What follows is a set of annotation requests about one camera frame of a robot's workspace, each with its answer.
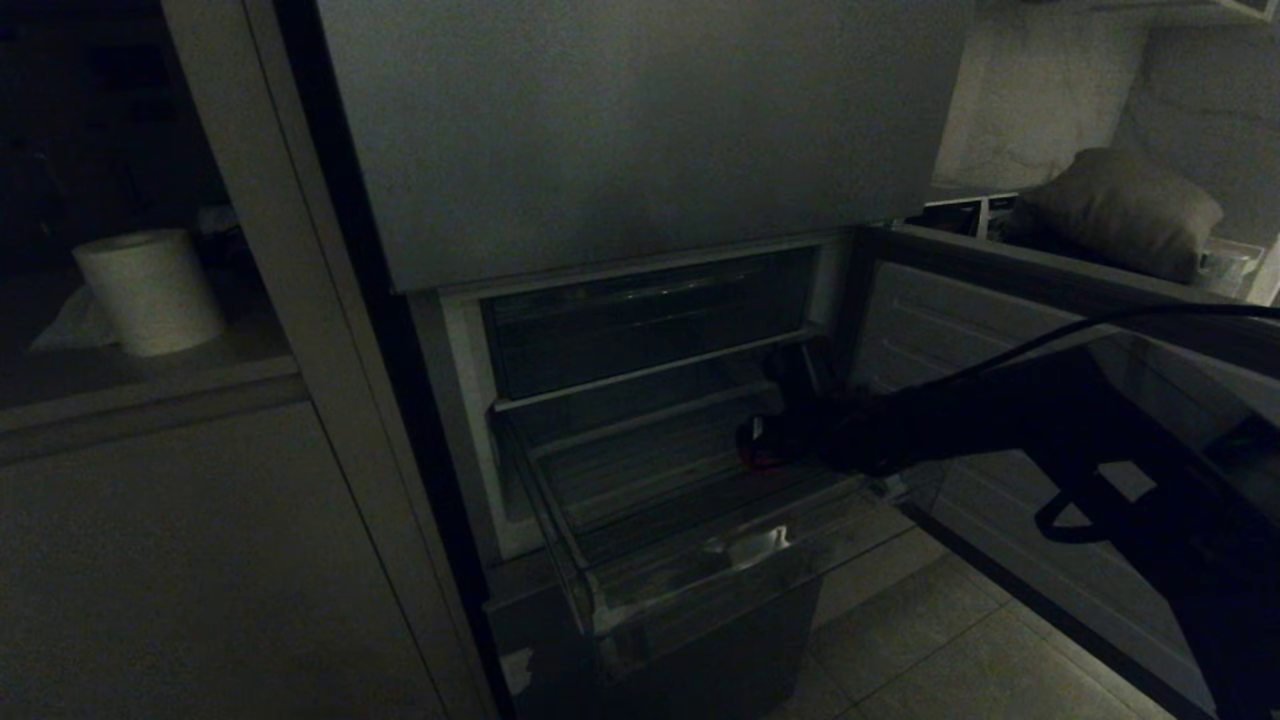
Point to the grey cushion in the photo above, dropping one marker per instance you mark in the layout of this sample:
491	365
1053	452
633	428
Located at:
1120	210

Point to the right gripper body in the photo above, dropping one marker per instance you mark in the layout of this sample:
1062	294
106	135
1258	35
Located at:
820	435

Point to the white paper towel roll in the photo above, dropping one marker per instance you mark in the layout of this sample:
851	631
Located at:
150	290

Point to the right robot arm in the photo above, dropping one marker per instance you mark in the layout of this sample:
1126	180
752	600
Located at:
1100	440

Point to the red food item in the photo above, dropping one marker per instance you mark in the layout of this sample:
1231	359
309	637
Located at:
762	461

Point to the clear fridge drawer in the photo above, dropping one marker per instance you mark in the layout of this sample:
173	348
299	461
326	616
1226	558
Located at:
640	320
680	560

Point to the white cabinet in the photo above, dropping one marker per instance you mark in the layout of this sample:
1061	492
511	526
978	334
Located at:
150	540

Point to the dark grey fridge drawer front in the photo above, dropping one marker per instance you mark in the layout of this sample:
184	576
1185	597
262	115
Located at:
720	660

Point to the grey fridge door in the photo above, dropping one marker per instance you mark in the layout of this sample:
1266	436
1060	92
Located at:
620	130

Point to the grey fridge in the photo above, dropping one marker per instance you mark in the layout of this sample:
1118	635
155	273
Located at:
450	420

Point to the open fridge door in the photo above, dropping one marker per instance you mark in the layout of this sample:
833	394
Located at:
1000	290

